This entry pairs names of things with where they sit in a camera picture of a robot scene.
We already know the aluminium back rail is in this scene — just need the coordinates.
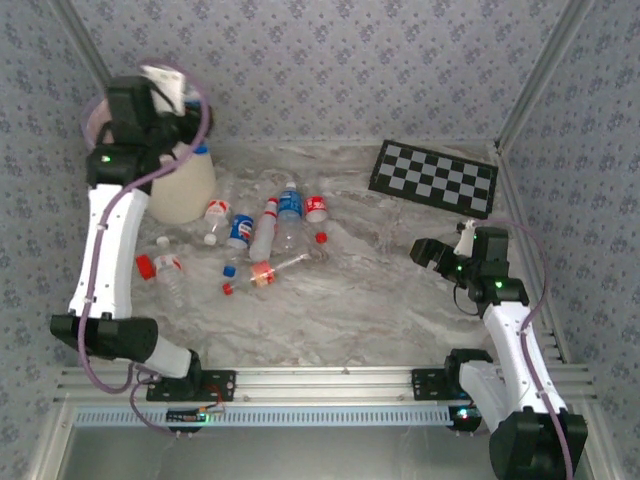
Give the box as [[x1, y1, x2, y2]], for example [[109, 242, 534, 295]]
[[209, 138, 501, 150]]

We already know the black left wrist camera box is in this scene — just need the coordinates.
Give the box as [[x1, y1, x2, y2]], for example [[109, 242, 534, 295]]
[[106, 75, 154, 126]]

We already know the clear bottle blue cap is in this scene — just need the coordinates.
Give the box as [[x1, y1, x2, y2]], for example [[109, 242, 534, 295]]
[[182, 99, 210, 156]]

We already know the cream plastic bin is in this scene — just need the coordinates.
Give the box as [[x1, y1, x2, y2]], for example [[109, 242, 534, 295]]
[[82, 94, 219, 225]]

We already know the black and grey chessboard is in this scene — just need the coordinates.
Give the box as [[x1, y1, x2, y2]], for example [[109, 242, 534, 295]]
[[368, 139, 500, 221]]

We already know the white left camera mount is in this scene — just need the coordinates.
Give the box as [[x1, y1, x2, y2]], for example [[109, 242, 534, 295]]
[[141, 63, 185, 112]]

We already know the aluminium left corner post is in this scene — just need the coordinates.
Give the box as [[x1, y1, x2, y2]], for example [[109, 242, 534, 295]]
[[59, 0, 114, 89]]

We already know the blue pepsi label bottle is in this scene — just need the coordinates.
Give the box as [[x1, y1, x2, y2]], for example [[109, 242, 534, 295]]
[[223, 213, 255, 279]]

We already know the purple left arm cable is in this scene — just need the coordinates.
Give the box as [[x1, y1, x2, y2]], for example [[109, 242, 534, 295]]
[[77, 60, 210, 436]]

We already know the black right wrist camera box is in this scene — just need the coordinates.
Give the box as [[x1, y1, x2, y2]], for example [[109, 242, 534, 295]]
[[474, 227, 509, 265]]

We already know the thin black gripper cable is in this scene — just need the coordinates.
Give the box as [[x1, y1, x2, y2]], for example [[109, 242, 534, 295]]
[[452, 284, 484, 317]]

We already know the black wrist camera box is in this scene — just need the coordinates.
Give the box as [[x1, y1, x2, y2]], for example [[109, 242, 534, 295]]
[[474, 227, 509, 265], [106, 75, 154, 126]]

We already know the aluminium right side rail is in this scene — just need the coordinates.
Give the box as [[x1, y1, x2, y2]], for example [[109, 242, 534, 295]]
[[497, 147, 571, 364]]

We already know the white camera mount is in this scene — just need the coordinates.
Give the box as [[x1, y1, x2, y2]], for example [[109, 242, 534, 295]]
[[453, 218, 477, 256], [141, 63, 185, 112]]

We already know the aluminium corner post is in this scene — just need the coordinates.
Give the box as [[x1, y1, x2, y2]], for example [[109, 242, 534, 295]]
[[494, 0, 596, 151], [59, 0, 114, 89]]

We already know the aluminium right corner post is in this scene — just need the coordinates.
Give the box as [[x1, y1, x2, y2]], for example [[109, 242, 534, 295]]
[[494, 0, 596, 151]]

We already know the clear bottle blue label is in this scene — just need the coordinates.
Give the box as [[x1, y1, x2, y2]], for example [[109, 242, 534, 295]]
[[275, 181, 305, 253]]

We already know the white bottle red cap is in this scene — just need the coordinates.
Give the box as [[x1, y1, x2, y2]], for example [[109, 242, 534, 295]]
[[248, 196, 280, 262]]

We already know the red white label bottle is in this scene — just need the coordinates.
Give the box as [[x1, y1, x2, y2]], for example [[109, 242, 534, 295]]
[[202, 198, 234, 246]]

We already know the clear ribbed bottle white cap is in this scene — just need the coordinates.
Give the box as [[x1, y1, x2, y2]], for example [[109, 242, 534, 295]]
[[152, 236, 189, 309]]

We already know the short red label bottle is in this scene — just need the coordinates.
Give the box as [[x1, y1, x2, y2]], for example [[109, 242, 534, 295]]
[[303, 195, 330, 245]]

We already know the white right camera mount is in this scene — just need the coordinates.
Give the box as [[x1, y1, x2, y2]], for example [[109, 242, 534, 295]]
[[453, 218, 477, 256]]

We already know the clear bottle orange label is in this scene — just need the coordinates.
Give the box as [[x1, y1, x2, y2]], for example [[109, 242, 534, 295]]
[[221, 252, 314, 297]]

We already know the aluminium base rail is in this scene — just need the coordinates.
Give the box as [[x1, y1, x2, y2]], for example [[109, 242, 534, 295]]
[[53, 366, 599, 403]]

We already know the slotted grey cable duct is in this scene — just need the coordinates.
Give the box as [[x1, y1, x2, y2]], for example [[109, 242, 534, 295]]
[[73, 404, 454, 428]]

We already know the pink plastic bin liner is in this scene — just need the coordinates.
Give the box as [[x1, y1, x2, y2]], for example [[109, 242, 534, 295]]
[[81, 94, 114, 151]]

